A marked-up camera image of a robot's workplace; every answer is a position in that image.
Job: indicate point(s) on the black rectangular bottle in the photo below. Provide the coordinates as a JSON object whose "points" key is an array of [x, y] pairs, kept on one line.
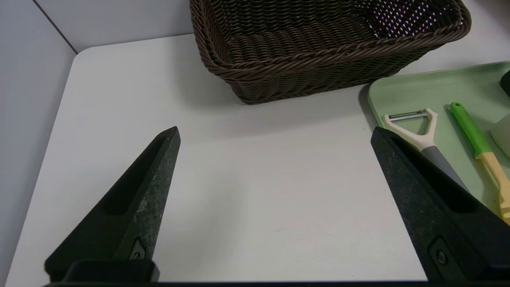
{"points": [[506, 83]]}

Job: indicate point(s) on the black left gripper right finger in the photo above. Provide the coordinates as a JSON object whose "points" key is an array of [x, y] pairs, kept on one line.
{"points": [[422, 207]]}

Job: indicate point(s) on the white soap bar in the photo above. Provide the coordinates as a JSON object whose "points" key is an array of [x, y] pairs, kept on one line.
{"points": [[503, 135]]}

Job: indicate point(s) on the dark brown wicker basket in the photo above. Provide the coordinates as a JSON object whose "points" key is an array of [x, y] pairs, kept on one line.
{"points": [[318, 52]]}

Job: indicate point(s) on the light green plastic tray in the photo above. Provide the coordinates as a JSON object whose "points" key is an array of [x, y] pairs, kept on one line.
{"points": [[406, 91]]}

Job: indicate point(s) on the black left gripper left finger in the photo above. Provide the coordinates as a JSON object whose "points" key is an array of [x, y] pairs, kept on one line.
{"points": [[147, 207]]}

